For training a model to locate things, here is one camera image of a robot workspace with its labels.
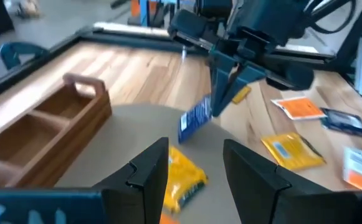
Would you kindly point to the black metal table frame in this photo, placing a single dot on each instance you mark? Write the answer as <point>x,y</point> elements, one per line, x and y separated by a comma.
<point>137,42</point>

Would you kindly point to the yellow tea packet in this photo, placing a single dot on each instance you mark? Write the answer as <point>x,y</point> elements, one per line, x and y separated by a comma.
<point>293,152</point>
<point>241,95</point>
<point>183,177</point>

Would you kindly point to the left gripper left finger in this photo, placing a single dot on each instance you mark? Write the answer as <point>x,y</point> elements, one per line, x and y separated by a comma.
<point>146,193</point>

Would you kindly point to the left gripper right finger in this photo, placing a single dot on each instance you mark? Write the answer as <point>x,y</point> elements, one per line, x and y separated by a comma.
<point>261,199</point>

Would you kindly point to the round grey placemat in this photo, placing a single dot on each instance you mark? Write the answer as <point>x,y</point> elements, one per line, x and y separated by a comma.
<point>131,130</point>

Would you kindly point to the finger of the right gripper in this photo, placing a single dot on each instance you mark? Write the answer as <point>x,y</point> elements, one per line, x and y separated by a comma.
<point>219,81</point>
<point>249,74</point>

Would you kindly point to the blue orange workbench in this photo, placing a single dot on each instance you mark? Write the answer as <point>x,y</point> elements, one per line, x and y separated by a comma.
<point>143,9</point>

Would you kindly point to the dark blue tea packet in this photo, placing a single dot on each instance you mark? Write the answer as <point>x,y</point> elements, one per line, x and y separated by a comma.
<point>344,122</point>
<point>196,119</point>

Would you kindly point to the wooden three-compartment tea box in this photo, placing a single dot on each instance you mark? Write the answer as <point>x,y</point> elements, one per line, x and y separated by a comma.
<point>74,140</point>

